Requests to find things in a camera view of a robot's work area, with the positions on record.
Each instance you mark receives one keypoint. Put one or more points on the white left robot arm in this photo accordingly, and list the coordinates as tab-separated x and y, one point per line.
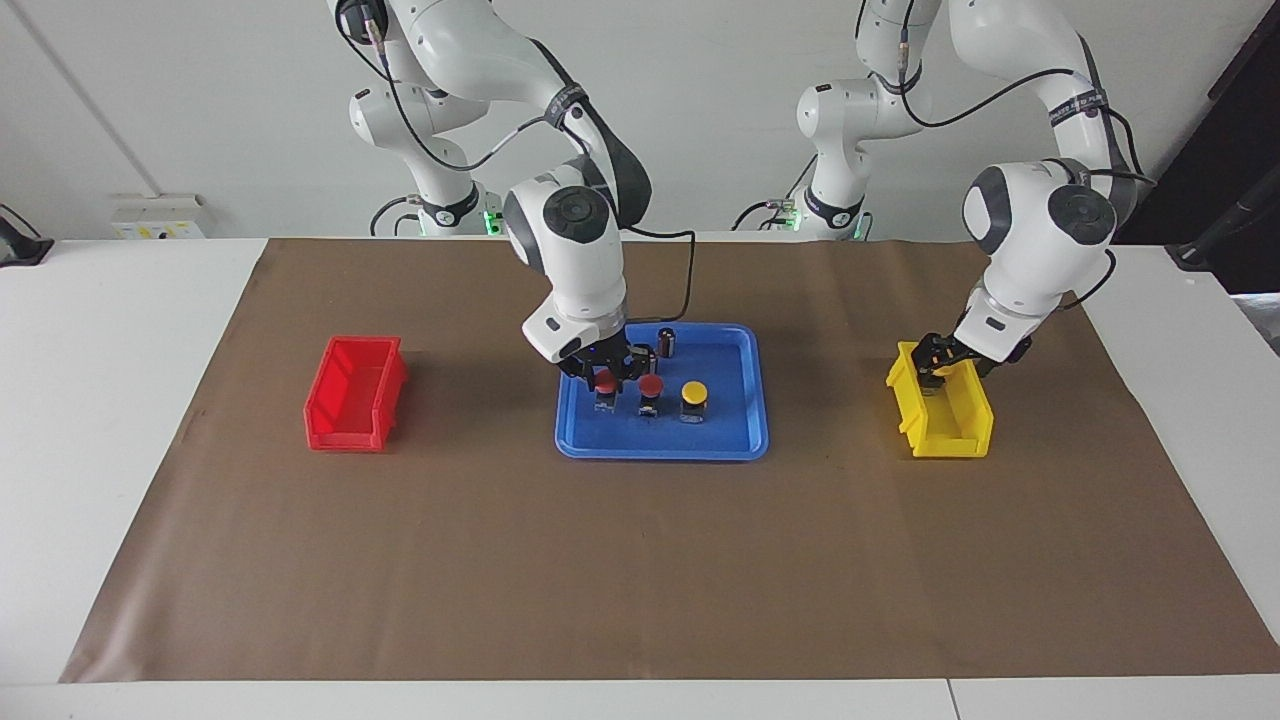
1030	260

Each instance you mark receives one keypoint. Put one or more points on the brown paper mat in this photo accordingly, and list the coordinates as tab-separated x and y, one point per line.
640	560

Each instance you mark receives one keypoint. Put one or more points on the red push button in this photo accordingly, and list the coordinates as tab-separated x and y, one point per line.
651	387
605	380

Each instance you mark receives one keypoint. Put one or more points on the yellow push button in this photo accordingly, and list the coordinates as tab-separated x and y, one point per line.
694	392
936	382

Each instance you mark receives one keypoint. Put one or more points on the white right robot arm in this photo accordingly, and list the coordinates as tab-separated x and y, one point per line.
580	270

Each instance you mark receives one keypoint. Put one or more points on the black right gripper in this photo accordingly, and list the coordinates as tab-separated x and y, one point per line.
610	355

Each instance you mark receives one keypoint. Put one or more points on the black dark panel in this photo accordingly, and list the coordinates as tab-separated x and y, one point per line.
1230	130

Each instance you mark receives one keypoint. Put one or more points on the blue plastic tray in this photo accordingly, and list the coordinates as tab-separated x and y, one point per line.
730	430

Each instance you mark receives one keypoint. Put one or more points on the black cylindrical capacitor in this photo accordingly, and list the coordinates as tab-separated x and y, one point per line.
667	342
652	364

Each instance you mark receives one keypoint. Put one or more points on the yellow plastic bin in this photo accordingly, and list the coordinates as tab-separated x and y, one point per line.
975	440

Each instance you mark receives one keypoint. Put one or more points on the red plastic bin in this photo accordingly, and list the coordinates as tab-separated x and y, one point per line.
325	420

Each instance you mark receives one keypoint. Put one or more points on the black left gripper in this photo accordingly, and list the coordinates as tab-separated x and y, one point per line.
950	352

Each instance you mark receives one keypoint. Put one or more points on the white wall socket strip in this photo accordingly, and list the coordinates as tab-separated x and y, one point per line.
155	218

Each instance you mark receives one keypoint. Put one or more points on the black clamp device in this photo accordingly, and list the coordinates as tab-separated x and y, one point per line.
20	248

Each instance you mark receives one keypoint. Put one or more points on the silver metal item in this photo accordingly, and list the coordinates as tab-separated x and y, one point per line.
1262	320

